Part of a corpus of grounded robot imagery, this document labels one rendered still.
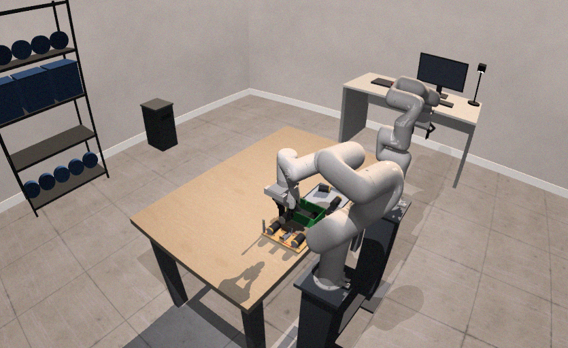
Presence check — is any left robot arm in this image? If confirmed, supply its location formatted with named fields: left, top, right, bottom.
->
left=264, top=141, right=404, bottom=291

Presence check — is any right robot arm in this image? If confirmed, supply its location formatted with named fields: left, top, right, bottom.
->
left=376, top=76, right=440, bottom=180

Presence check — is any green box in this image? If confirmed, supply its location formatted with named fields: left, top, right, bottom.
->
left=291, top=198, right=326, bottom=228

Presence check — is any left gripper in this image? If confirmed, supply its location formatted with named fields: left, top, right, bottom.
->
left=272, top=185, right=301, bottom=222

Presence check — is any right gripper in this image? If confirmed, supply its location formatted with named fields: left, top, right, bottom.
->
left=414, top=112, right=435, bottom=140

